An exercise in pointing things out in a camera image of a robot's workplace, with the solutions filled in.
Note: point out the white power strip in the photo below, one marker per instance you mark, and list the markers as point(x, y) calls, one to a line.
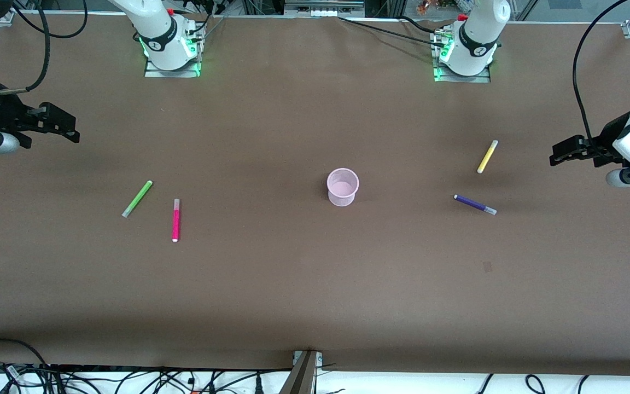
point(323, 10)

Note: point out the green pen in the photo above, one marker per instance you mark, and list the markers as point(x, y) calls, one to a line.
point(137, 198)

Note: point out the yellow pen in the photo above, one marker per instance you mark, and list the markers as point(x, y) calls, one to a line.
point(487, 157)

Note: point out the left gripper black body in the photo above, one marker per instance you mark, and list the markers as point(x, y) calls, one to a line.
point(606, 139)

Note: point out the pink pen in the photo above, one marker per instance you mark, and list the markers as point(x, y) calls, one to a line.
point(176, 221)

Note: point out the purple pen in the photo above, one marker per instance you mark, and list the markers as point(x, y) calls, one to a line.
point(474, 204)

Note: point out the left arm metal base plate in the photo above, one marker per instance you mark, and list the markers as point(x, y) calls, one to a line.
point(462, 79)

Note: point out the pink mesh pen holder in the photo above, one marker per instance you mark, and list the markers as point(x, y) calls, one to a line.
point(342, 189)

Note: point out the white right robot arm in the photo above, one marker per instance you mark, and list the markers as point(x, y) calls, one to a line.
point(156, 33)

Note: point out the short aluminium frame corner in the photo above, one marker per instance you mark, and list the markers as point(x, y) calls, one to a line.
point(6, 17)

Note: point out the metal table bracket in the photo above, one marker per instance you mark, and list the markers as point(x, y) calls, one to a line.
point(304, 377)

